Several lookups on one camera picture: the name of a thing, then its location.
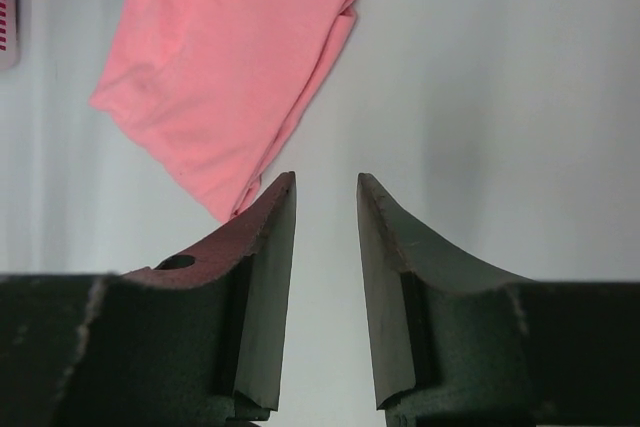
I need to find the white plastic basket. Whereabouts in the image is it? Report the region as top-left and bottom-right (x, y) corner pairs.
(0, 0), (19, 70)

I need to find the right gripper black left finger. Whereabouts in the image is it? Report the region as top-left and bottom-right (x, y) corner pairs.
(1, 172), (296, 426)

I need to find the pink t shirt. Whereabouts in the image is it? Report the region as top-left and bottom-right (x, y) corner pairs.
(90, 0), (356, 222)

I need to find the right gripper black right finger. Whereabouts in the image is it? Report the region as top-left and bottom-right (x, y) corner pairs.
(357, 174), (639, 426)

